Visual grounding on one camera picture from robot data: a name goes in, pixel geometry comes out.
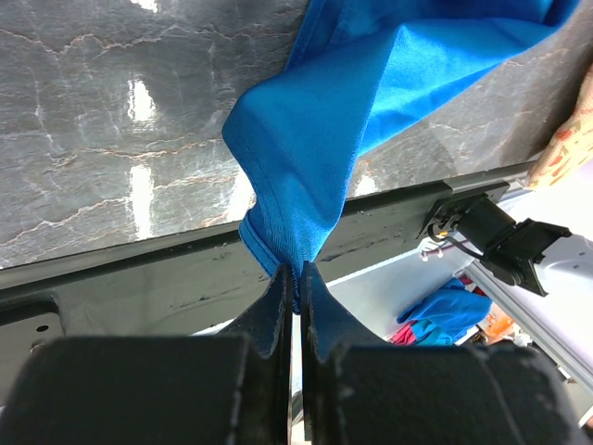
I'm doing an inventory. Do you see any aluminium frame bar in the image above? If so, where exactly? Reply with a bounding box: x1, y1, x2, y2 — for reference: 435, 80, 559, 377
465, 263, 592, 390

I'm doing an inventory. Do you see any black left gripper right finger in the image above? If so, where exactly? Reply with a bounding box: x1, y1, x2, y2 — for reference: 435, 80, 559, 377
300, 263, 587, 444

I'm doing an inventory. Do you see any pink cloth below table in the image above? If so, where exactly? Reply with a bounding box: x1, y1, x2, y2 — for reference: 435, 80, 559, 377
389, 322, 417, 346

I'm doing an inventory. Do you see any blue cloth napkin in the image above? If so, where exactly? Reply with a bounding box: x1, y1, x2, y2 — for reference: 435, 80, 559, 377
221, 0, 581, 279

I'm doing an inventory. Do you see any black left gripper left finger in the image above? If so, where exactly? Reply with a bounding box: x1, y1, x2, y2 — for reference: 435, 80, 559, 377
1, 266, 292, 444

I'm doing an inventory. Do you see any blue cloth below table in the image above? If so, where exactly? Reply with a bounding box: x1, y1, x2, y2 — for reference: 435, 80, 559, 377
397, 278, 492, 347

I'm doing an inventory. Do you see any floral oval placemat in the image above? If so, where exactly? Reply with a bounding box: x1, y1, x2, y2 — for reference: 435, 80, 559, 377
527, 67, 592, 190

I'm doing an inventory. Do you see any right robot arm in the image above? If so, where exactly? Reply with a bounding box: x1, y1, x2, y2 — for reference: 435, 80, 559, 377
420, 182, 592, 297

